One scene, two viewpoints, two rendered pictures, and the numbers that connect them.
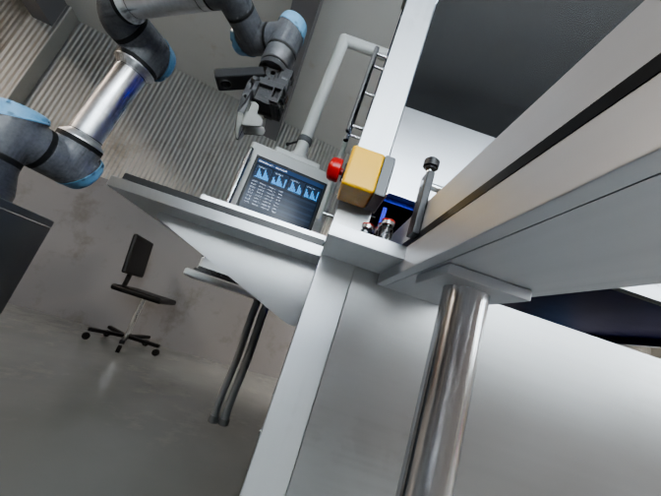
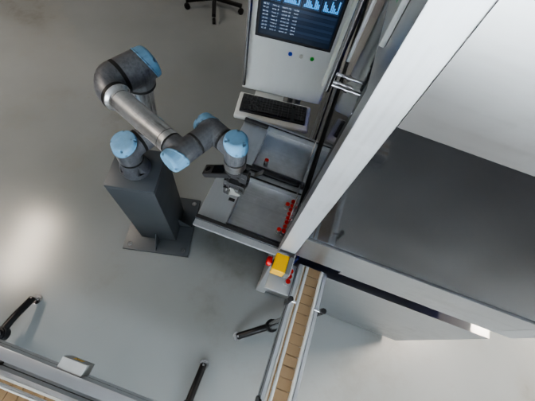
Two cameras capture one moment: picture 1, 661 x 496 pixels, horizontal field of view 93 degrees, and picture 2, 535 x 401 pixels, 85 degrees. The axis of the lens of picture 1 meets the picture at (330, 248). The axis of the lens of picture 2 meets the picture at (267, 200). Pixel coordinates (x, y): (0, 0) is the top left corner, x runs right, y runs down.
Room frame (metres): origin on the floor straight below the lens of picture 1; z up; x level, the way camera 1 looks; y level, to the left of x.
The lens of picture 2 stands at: (0.14, 0.08, 2.15)
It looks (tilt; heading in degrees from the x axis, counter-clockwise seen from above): 63 degrees down; 5
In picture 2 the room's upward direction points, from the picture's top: 17 degrees clockwise
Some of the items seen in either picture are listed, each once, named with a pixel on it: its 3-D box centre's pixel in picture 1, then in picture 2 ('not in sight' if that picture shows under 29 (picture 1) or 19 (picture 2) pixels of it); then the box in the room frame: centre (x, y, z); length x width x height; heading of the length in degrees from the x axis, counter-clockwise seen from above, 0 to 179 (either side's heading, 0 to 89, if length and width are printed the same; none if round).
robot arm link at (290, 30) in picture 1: (286, 38); (235, 148); (0.66, 0.27, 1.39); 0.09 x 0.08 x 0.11; 69
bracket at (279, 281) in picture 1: (227, 269); not in sight; (0.65, 0.19, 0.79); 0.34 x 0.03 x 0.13; 91
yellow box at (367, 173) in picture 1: (363, 179); (281, 265); (0.48, -0.02, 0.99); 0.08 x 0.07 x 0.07; 91
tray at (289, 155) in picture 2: not in sight; (290, 157); (1.07, 0.12, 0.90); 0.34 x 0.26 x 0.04; 91
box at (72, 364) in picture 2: not in sight; (76, 365); (-0.18, 0.68, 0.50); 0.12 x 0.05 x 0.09; 91
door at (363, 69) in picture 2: not in sight; (339, 119); (0.81, 0.01, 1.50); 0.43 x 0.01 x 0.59; 1
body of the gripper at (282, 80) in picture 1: (269, 89); (236, 176); (0.66, 0.26, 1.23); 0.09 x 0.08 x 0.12; 91
